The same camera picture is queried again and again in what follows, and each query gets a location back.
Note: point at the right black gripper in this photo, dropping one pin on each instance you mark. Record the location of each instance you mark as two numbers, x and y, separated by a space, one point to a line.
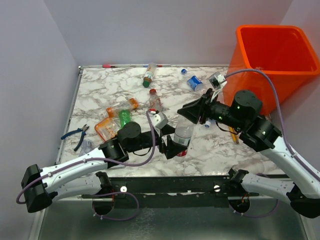
201 107

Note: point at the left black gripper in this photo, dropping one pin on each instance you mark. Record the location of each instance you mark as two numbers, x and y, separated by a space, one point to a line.
172 148

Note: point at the red label clear bottle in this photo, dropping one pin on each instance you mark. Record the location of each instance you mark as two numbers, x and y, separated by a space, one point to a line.
183 134

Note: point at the red cap clear bottle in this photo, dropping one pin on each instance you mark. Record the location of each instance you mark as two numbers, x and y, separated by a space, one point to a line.
154 101

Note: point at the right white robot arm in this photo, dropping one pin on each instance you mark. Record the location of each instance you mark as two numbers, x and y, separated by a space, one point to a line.
302 191

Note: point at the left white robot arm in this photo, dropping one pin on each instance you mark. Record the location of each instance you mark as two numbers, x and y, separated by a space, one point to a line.
85 175

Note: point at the orange plastic bin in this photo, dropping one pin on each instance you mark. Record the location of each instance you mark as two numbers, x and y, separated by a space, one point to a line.
267 57

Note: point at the far blue label bottle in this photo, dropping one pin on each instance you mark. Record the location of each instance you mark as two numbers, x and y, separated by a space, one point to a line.
194 82

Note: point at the orange label crushed bottle left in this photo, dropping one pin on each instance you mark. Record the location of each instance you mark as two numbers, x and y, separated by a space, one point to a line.
111 112

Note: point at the green plastic bottle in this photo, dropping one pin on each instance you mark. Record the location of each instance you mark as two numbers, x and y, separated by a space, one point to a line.
124 117

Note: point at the blue red pen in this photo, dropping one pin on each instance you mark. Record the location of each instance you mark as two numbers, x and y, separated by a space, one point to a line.
159 65

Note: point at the green cap tea bottle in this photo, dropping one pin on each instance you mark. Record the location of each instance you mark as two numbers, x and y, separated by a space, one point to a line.
149 75

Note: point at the large orange label bottle left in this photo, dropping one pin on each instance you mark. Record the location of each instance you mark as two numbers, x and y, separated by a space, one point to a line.
107 129

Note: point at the red marker pen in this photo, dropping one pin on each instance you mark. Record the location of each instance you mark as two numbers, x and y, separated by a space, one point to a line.
107 66

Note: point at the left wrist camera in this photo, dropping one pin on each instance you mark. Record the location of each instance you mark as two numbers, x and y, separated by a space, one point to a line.
159 120

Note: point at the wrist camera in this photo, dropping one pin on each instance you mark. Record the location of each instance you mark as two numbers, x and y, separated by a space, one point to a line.
218 82
159 120

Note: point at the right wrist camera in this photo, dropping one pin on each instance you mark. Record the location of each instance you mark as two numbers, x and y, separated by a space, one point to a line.
218 82

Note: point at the black base frame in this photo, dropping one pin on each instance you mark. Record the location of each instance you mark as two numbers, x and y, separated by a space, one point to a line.
168 192

